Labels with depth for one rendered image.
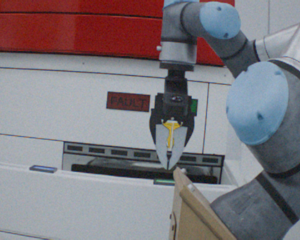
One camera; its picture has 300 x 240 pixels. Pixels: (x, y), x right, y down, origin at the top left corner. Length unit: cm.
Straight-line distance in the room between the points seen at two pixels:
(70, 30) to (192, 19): 68
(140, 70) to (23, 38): 36
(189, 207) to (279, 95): 21
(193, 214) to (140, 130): 109
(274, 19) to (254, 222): 257
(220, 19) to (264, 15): 222
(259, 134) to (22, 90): 119
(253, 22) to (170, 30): 213
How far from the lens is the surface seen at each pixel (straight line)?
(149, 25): 211
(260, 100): 111
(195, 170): 216
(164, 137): 157
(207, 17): 148
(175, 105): 148
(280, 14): 370
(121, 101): 216
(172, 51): 156
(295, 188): 120
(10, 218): 160
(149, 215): 156
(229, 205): 120
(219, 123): 216
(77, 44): 213
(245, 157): 182
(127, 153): 217
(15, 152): 222
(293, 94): 114
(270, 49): 152
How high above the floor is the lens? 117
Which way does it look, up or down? 3 degrees down
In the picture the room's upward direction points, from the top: 5 degrees clockwise
